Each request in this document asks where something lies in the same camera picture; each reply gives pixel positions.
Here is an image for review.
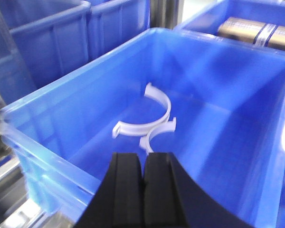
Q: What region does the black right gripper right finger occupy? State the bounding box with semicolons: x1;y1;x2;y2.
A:
143;152;250;228

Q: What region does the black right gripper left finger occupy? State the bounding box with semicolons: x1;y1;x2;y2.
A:
74;152;143;228

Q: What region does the white curved PVC clamp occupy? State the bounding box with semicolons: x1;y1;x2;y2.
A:
112;83;171;138

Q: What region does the blue target bin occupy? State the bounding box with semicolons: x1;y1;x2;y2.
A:
1;28;285;228

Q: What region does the blue bin upper left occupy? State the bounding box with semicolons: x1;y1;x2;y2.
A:
0;0;90;108

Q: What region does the blue bin upper middle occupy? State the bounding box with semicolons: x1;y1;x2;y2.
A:
87;0;150;61

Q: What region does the blue bin with package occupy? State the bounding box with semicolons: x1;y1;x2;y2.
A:
174;0;285;55

